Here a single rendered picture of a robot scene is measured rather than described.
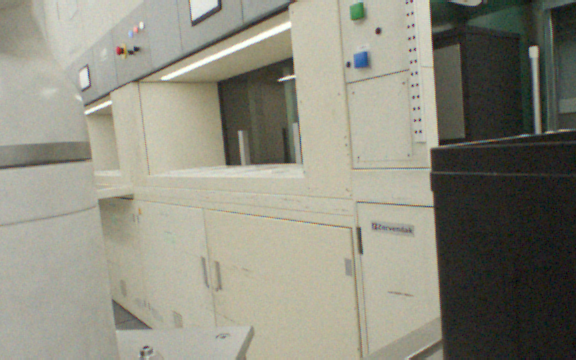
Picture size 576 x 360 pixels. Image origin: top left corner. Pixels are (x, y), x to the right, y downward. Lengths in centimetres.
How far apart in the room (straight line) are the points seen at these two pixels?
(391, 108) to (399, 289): 38
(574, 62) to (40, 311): 163
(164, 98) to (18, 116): 192
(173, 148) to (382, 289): 145
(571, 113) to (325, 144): 92
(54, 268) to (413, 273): 75
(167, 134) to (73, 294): 190
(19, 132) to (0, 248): 7
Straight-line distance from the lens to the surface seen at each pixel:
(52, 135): 34
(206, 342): 47
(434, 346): 43
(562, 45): 175
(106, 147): 369
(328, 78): 106
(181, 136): 225
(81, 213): 35
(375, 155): 98
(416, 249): 94
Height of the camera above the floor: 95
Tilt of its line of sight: 5 degrees down
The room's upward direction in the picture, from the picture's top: 5 degrees counter-clockwise
